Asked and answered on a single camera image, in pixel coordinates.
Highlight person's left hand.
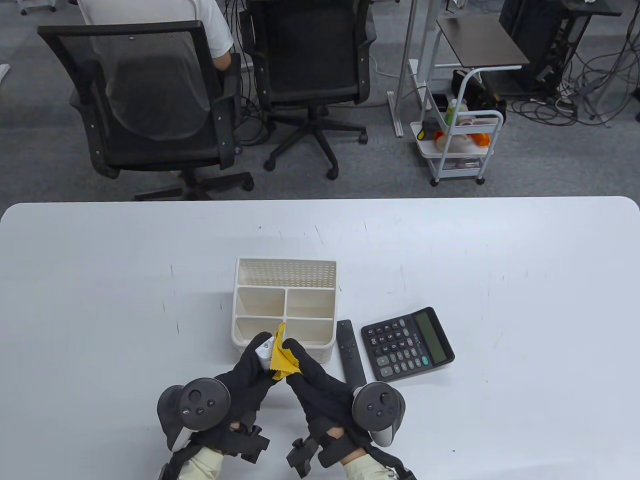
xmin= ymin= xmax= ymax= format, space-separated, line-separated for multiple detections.
xmin=190 ymin=331 xmax=276 ymax=451

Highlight person's right hand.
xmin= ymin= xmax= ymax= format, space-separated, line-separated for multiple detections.
xmin=283 ymin=338 xmax=375 ymax=446

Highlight white remote control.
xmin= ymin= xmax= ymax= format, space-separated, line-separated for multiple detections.
xmin=255 ymin=336 xmax=277 ymax=372

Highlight yellow cleaning cloth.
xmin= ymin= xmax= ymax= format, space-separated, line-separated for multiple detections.
xmin=268 ymin=322 xmax=303 ymax=382

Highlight black remote control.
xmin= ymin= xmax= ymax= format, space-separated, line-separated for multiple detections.
xmin=336 ymin=320 xmax=367 ymax=391

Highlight black calculator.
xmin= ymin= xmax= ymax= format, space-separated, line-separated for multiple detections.
xmin=361 ymin=306 xmax=456 ymax=384

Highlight person's left forearm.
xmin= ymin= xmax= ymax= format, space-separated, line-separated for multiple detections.
xmin=159 ymin=444 xmax=224 ymax=480

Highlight dark grey handheld controller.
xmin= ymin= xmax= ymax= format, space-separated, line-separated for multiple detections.
xmin=156 ymin=377 xmax=232 ymax=451
xmin=350 ymin=381 xmax=407 ymax=447

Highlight white plastic organizer basket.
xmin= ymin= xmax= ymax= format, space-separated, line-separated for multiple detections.
xmin=231 ymin=257 xmax=338 ymax=363

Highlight black mesh office chair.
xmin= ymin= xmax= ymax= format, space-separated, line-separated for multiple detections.
xmin=237 ymin=0 xmax=378 ymax=181
xmin=37 ymin=20 xmax=255 ymax=201

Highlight white rolling cart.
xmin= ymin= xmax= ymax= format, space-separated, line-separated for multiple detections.
xmin=411 ymin=66 xmax=505 ymax=187

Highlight black bag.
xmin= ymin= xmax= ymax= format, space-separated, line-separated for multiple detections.
xmin=452 ymin=69 xmax=507 ymax=126

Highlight brown top side table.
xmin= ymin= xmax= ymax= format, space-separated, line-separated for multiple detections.
xmin=387 ymin=0 xmax=531 ymax=138

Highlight black computer tower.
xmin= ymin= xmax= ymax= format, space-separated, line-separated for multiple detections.
xmin=499 ymin=0 xmax=566 ymax=96

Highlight black desk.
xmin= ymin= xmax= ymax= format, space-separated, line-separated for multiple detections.
xmin=535 ymin=0 xmax=625 ymax=123

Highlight hanging black cables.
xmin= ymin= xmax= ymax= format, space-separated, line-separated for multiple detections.
xmin=220 ymin=0 xmax=276 ymax=148

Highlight tangle of floor cables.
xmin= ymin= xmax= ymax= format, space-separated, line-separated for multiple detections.
xmin=505 ymin=0 xmax=640 ymax=128

